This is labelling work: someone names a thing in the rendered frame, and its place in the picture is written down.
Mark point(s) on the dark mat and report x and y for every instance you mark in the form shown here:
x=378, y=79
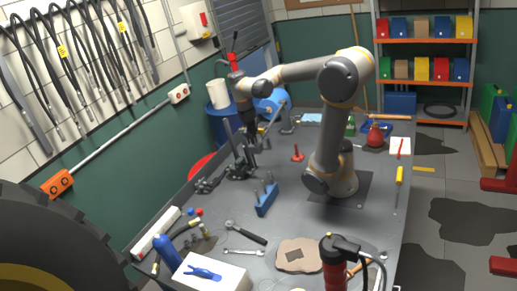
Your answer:
x=365, y=149

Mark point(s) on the green jerrycan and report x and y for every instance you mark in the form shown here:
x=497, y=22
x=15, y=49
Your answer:
x=488, y=101
x=512, y=145

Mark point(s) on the grey shelf unit orange shelves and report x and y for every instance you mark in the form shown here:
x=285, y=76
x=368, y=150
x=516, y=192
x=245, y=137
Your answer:
x=424, y=40

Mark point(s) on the blue jerrycan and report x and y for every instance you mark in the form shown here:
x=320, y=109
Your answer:
x=503, y=121

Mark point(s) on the orange socket box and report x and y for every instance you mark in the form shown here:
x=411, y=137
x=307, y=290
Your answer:
x=56, y=184

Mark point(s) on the silver spanner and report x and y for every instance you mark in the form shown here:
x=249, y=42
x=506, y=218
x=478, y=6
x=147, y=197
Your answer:
x=242, y=251

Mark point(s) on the grey roller shutter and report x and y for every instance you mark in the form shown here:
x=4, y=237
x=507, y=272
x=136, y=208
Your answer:
x=240, y=24

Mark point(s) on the blue pin holder block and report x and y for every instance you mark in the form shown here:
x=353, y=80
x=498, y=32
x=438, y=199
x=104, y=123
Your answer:
x=266, y=200

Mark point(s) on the grey rod stand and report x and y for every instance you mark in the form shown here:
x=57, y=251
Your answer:
x=286, y=121

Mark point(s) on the grey control rod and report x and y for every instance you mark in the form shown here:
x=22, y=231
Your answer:
x=272, y=119

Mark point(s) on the light blue cloth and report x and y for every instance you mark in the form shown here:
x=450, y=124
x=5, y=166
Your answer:
x=311, y=118

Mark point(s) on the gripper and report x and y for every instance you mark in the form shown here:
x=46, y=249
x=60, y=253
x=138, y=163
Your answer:
x=246, y=115

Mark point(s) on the red round stool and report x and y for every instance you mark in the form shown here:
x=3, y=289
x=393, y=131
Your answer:
x=202, y=163

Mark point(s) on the blue crate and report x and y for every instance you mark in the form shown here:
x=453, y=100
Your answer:
x=400, y=103

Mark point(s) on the cork notice board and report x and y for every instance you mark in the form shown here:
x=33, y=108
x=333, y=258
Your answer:
x=319, y=3

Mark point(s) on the dark lever base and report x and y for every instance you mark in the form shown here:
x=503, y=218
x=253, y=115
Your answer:
x=241, y=167

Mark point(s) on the red cap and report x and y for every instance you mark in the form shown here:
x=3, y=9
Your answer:
x=199, y=212

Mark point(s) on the grey flat bar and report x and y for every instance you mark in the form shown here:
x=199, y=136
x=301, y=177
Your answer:
x=28, y=113

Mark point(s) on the blue tray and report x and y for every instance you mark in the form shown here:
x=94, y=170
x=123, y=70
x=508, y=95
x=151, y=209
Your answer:
x=385, y=128

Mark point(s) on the wooden planks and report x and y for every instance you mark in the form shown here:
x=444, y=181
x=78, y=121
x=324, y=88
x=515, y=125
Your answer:
x=482, y=147

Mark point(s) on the white switch box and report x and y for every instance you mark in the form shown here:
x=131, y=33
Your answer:
x=194, y=20

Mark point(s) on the red post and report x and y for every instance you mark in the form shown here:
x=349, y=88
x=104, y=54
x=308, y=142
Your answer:
x=297, y=153

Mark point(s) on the blue board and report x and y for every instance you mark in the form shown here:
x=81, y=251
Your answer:
x=252, y=62

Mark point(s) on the brass fitting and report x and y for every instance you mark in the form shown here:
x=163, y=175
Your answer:
x=204, y=231

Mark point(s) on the black tractor tyre yellow rim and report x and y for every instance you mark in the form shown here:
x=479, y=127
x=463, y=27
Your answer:
x=48, y=238

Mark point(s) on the green storage box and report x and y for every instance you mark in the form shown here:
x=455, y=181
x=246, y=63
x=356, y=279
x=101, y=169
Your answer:
x=385, y=68

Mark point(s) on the red oil can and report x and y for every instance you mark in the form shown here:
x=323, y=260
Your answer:
x=375, y=136

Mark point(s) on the red drum pump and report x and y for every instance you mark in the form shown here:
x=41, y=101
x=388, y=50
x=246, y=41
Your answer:
x=232, y=58

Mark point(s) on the yellow storage box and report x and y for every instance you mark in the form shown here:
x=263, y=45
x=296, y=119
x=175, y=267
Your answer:
x=421, y=68
x=464, y=27

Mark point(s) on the blue cap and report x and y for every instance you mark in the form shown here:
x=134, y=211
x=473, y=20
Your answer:
x=190, y=211

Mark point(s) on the grey conduit pipe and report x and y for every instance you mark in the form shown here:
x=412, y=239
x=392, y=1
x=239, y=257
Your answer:
x=121, y=133

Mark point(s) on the grey lever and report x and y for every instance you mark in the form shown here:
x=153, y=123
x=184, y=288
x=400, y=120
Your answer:
x=231, y=137

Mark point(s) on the yellow flat strip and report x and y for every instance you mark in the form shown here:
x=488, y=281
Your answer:
x=423, y=169

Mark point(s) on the tan storage box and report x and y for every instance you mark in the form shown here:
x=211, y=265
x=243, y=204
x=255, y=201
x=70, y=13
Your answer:
x=421, y=27
x=401, y=69

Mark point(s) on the red block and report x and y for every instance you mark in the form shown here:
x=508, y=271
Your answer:
x=503, y=266

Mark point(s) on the grey pin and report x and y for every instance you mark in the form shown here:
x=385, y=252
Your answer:
x=263, y=186
x=257, y=195
x=270, y=176

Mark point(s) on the red grease gun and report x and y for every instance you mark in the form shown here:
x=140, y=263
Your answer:
x=333, y=266

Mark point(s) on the dark grey base sheet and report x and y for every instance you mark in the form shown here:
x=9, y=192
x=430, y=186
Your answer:
x=359, y=190

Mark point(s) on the white power strip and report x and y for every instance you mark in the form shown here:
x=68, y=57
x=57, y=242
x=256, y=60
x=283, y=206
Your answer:
x=157, y=231

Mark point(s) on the red storage box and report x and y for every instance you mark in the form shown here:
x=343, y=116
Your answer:
x=382, y=28
x=441, y=69

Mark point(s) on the red pen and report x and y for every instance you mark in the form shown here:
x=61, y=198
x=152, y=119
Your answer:
x=400, y=148

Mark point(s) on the yellow small clip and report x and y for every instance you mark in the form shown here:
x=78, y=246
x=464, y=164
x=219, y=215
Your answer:
x=261, y=131

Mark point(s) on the white bucket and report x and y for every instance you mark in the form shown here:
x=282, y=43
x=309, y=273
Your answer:
x=218, y=93

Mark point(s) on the blue spray can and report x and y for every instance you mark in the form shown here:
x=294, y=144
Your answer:
x=166, y=252

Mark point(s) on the blue storage box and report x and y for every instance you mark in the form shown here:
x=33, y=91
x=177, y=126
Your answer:
x=442, y=27
x=461, y=70
x=398, y=27

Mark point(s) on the white box blue glove print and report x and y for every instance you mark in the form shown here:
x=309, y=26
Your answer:
x=218, y=279

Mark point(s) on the grey vertical conduit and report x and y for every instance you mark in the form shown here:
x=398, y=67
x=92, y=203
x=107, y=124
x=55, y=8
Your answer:
x=175, y=44

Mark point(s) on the red stand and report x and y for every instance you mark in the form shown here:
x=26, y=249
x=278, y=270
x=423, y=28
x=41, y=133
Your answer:
x=505, y=182

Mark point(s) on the blue drum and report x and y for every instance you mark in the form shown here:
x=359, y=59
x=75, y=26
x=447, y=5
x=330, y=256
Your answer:
x=218, y=125

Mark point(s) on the white notepad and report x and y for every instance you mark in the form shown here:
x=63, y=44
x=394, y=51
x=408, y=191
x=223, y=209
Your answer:
x=393, y=145

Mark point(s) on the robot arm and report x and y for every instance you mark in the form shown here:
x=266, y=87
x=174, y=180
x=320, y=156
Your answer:
x=329, y=121

